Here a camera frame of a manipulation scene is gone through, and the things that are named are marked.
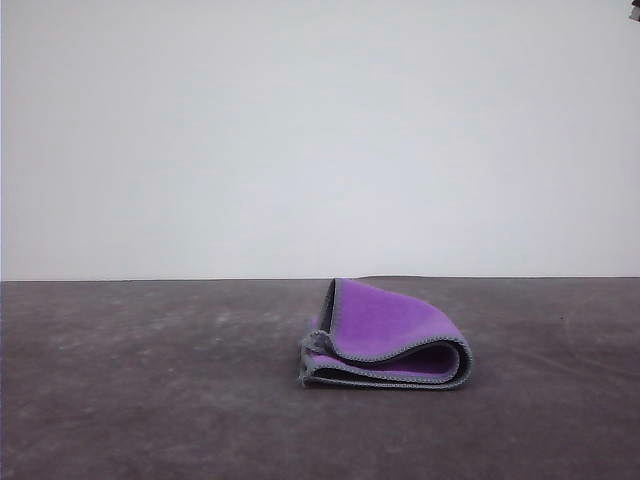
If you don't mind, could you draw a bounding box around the purple towel with grey hem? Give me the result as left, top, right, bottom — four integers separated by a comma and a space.
298, 277, 476, 393

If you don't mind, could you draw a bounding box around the grey table cloth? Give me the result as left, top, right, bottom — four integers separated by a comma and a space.
0, 274, 640, 480

